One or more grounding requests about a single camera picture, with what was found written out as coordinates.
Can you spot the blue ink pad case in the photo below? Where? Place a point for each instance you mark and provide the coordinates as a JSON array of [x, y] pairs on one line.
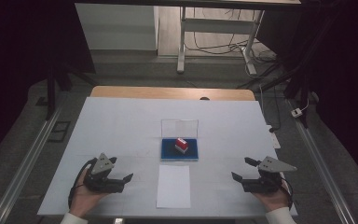
[[171, 152]]

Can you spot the black metal stand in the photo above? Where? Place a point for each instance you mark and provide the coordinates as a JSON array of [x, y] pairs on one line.
[[51, 93], [295, 81]]

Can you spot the white cabinet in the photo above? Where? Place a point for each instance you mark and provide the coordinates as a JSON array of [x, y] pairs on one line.
[[118, 28]]

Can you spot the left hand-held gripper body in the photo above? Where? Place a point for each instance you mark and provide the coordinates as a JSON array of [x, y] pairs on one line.
[[101, 183]]

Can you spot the red and white stamp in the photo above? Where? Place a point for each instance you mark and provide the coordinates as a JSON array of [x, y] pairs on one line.
[[181, 145]]

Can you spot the black curtain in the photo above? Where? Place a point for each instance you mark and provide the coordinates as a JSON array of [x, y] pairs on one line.
[[345, 77], [15, 62]]

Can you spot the white desk frame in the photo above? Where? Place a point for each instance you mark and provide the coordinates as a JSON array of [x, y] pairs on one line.
[[217, 26]]

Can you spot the white table cover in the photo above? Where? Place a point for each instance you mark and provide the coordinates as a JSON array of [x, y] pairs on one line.
[[121, 124]]

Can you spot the person's right hand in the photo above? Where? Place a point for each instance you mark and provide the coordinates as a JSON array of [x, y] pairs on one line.
[[275, 200]]

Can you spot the white paper sheet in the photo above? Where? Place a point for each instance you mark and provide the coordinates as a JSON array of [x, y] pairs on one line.
[[173, 186]]

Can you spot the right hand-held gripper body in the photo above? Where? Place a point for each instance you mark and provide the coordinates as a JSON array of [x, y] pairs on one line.
[[264, 186]]

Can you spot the black floor frame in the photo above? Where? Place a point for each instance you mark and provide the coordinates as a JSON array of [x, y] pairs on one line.
[[59, 131]]

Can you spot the aluminium floor rail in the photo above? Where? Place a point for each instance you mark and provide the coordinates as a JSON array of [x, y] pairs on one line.
[[21, 174], [323, 168]]

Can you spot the person's left hand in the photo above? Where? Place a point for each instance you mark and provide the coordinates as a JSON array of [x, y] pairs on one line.
[[80, 200]]

